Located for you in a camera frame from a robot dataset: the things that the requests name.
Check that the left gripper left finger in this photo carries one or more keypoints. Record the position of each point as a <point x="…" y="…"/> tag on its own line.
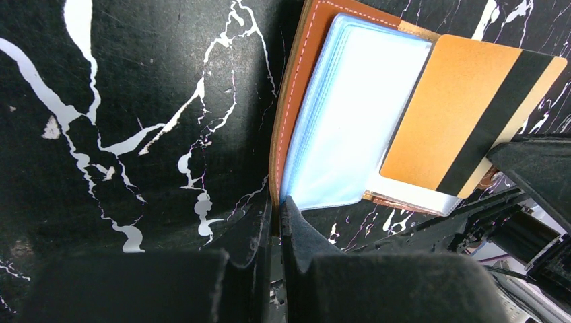
<point x="226" y="282"/>

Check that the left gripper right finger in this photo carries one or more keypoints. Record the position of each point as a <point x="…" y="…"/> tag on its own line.
<point x="324" y="284"/>

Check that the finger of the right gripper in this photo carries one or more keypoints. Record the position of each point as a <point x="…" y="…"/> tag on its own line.
<point x="540" y="166"/>

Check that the gold card black stripe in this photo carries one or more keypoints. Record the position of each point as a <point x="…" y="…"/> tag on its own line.
<point x="471" y="96"/>

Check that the brown leather card holder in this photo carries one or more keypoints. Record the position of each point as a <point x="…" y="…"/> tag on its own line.
<point x="351" y="77"/>

